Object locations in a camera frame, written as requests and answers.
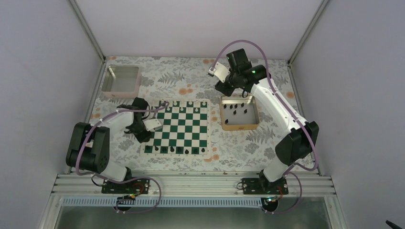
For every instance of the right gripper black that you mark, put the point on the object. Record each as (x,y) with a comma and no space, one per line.
(226,91)

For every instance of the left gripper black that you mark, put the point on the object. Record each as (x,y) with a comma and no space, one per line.
(142,139)

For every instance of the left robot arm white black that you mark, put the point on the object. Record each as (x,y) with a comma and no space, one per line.
(93,150)

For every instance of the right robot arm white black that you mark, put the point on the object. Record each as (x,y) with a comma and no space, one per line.
(298,135)

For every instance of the tan metal tray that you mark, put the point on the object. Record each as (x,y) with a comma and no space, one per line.
(239,121)

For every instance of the floral patterned tablecloth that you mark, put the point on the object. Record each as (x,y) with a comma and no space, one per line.
(187,78)

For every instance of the pink white tray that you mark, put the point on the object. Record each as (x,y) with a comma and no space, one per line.
(121,81)

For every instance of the green white chessboard mat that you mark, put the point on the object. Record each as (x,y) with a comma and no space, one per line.
(187,130)

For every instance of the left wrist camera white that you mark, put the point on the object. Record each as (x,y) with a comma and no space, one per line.
(153,124)

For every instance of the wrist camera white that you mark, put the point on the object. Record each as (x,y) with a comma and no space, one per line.
(219,71)
(153,124)

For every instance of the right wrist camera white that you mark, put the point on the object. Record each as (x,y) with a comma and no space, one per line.
(219,71)

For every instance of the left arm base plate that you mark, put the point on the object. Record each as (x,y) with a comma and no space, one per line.
(138,186)

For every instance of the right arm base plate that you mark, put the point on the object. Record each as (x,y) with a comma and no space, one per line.
(258,186)

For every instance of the aluminium rail frame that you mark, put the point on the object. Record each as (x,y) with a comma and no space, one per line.
(190,189)

